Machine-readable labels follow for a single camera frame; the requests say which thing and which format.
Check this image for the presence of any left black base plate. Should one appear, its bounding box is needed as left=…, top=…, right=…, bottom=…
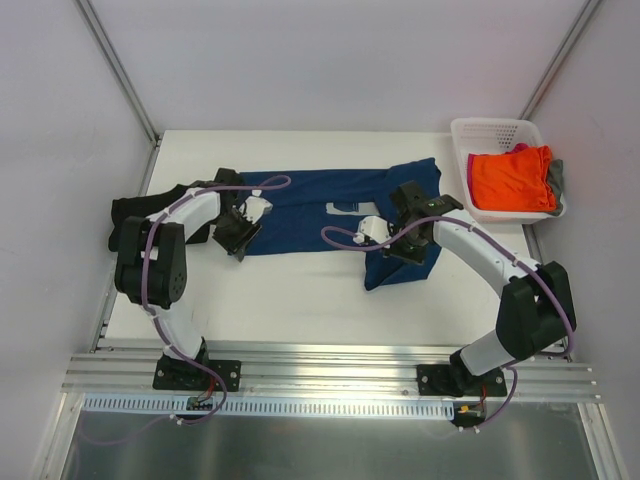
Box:
left=152, top=356, right=242, bottom=392

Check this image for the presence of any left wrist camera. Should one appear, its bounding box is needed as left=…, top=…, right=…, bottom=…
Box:
left=239, top=190, right=273, bottom=224

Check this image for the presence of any white plastic basket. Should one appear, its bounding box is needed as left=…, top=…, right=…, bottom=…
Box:
left=450, top=118, right=568, bottom=224

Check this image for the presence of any folded black t shirt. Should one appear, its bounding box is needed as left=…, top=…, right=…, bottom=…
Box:
left=108, top=184, right=215, bottom=253

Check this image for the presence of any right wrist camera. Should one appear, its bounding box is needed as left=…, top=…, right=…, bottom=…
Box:
left=353, top=216, right=391, bottom=246

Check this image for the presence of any orange t shirt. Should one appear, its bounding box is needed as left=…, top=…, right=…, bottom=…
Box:
left=473, top=146, right=556, bottom=213

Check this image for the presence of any aluminium mounting rail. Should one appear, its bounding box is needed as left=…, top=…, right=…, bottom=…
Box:
left=62, top=339, right=604, bottom=403

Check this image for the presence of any blue t shirt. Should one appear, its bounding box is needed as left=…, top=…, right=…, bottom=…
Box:
left=234, top=157, right=444, bottom=292

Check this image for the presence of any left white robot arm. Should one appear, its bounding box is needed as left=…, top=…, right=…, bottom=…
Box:
left=109, top=168, right=273, bottom=388

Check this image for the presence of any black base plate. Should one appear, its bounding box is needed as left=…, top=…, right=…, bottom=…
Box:
left=152, top=356, right=242, bottom=392
left=416, top=364, right=507, bottom=398

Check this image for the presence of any white slotted cable duct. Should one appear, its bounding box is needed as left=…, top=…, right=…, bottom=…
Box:
left=82, top=393, right=454, bottom=421

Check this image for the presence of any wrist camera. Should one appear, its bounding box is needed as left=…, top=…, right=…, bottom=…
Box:
left=239, top=190, right=273, bottom=224
left=353, top=216, right=391, bottom=246

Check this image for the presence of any grey t shirt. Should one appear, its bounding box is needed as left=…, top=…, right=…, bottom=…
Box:
left=546, top=159, right=565, bottom=217

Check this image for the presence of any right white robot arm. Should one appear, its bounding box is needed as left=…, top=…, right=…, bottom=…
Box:
left=385, top=181, right=577, bottom=397

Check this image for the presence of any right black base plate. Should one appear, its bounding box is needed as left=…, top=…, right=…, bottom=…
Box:
left=416, top=364, right=507, bottom=398

